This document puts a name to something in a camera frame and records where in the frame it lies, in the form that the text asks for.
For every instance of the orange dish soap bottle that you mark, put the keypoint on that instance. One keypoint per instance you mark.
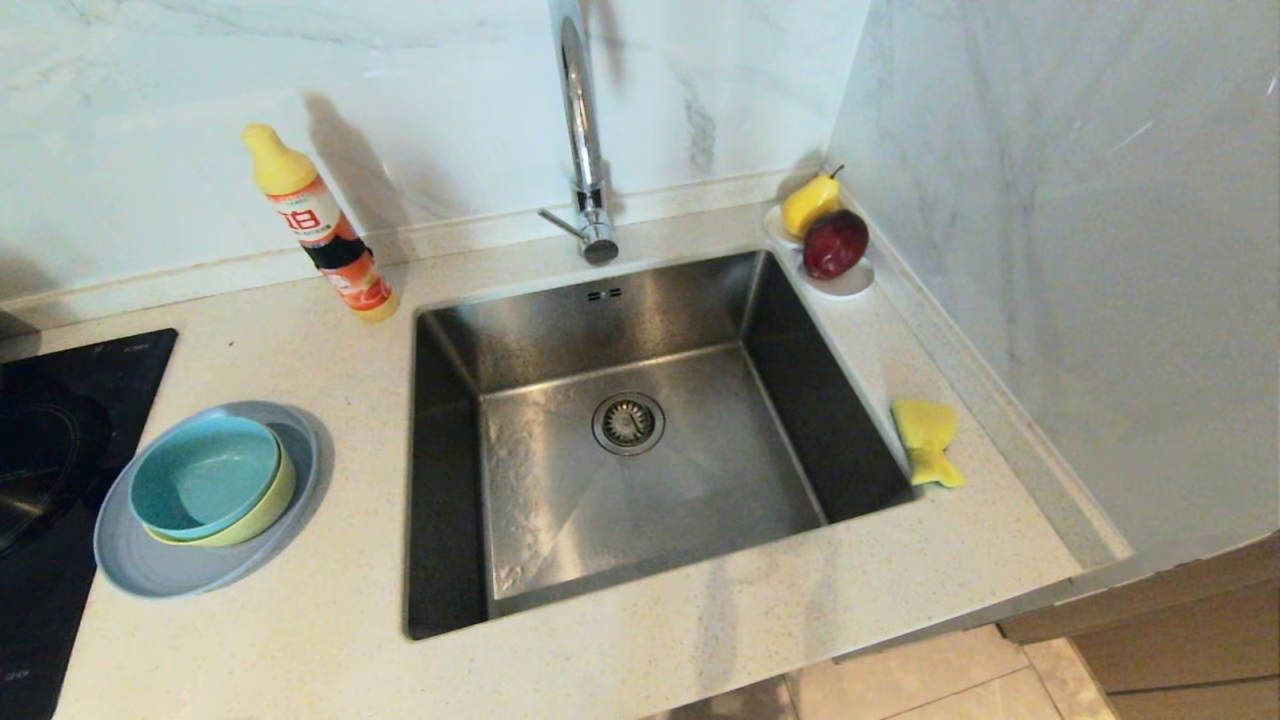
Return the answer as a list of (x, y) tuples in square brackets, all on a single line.
[(310, 215)]

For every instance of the metal sink drain strainer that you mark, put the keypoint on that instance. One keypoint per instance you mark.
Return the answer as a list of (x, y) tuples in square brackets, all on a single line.
[(628, 423)]

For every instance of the stainless steel sink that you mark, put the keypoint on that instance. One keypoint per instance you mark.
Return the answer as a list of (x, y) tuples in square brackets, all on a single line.
[(560, 500)]

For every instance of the chrome faucet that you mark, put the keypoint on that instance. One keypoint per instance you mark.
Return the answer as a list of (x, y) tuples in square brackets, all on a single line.
[(583, 120)]

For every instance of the yellow sponge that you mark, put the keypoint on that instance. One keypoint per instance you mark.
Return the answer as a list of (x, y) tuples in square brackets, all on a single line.
[(925, 425)]

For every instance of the small white fruit dish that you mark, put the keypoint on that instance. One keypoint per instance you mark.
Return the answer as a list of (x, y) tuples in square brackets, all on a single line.
[(850, 286)]

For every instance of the dark red apple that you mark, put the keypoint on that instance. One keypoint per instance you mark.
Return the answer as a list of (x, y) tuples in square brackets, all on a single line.
[(835, 245)]

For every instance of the yellow pear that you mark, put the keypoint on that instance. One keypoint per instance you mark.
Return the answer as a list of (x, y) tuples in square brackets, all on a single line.
[(808, 205)]

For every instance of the yellow-green bowl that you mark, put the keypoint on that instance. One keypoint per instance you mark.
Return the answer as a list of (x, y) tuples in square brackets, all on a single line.
[(272, 505)]

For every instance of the teal bowl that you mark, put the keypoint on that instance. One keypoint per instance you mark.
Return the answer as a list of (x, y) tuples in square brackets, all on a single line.
[(200, 480)]

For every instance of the gray plate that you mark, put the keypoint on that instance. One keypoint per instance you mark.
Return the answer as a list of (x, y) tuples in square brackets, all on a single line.
[(180, 570)]

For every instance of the black induction cooktop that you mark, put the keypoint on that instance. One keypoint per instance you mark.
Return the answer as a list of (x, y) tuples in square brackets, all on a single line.
[(120, 370)]

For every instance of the light wooden cabinet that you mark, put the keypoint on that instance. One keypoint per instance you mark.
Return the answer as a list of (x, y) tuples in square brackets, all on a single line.
[(1200, 640)]

